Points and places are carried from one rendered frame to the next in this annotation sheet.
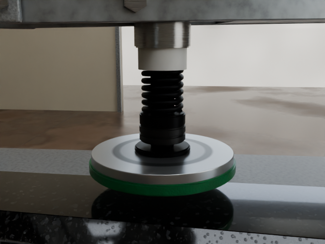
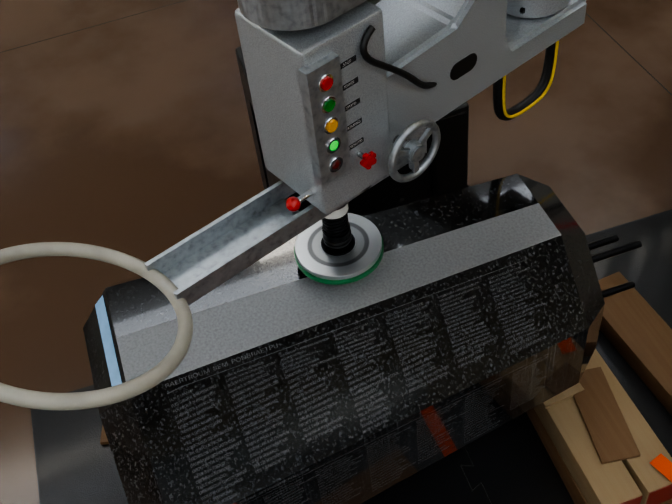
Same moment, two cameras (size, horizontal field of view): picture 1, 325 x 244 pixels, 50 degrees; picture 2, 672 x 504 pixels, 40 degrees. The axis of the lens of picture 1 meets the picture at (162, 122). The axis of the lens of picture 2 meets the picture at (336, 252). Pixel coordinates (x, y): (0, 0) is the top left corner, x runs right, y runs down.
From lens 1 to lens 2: 2.48 m
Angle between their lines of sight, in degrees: 117
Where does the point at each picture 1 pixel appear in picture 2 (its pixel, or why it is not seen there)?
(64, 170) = (413, 249)
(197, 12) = not seen: hidden behind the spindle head
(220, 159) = (300, 243)
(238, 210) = (289, 252)
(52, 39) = not seen: outside the picture
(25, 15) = not seen: hidden behind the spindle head
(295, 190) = (264, 284)
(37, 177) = (418, 235)
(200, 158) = (310, 240)
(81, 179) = (390, 244)
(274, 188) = (276, 282)
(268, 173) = (283, 300)
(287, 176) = (270, 301)
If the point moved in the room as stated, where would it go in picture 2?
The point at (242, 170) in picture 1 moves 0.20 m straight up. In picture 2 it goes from (300, 297) to (290, 241)
